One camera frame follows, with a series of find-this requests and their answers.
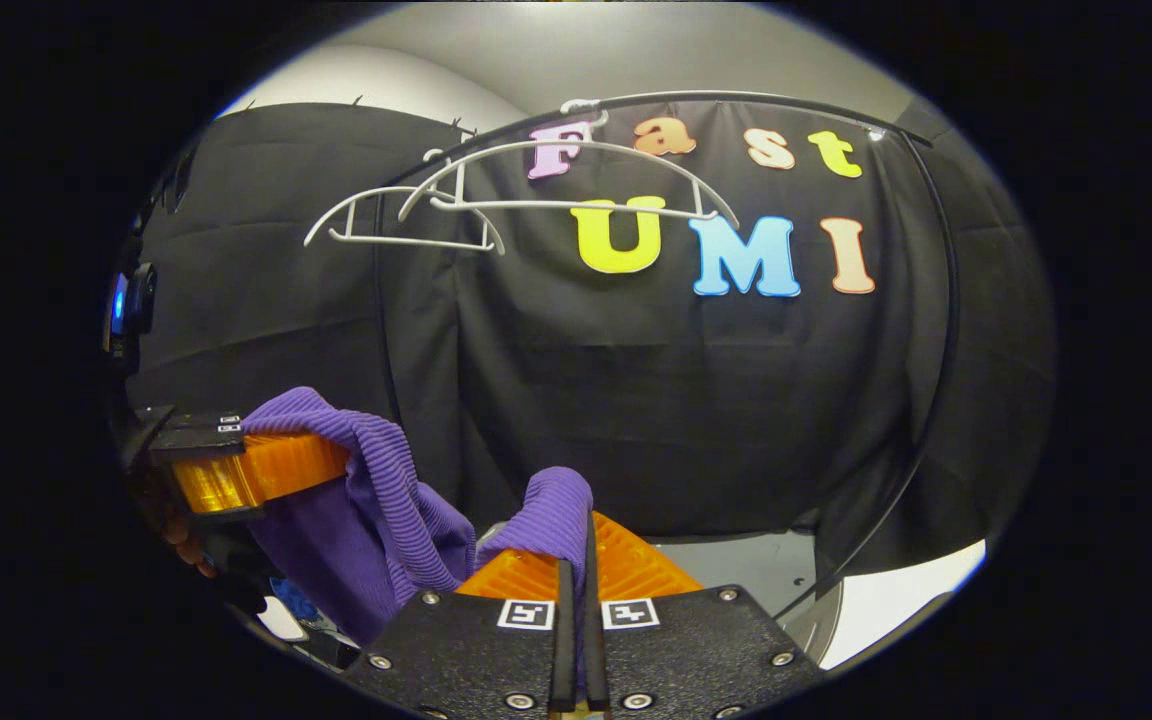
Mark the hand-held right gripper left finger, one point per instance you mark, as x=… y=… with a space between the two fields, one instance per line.
x=563 y=650

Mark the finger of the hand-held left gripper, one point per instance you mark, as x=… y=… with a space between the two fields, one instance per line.
x=266 y=470

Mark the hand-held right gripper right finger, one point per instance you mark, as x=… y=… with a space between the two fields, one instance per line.
x=596 y=660

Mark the purple ribbed jacket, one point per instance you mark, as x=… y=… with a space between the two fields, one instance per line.
x=376 y=520

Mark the white hanger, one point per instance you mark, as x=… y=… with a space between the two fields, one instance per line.
x=406 y=241
x=536 y=205

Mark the black clothes rack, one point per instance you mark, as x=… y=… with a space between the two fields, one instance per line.
x=716 y=94

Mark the small blue object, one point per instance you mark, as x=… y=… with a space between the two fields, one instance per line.
x=294 y=600

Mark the black backdrop cloth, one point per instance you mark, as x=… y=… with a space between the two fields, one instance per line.
x=686 y=400

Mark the white board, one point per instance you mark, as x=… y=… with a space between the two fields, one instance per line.
x=896 y=600

